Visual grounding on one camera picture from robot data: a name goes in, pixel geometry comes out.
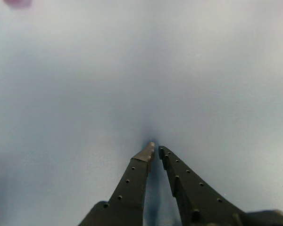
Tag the blue-grey table mat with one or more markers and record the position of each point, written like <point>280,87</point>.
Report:
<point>132,70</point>

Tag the red cube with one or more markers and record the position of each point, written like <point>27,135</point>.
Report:
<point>17,2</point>

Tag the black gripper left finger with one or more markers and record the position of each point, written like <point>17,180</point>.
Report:
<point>129,188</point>

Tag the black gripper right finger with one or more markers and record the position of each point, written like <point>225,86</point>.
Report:
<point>193,193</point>

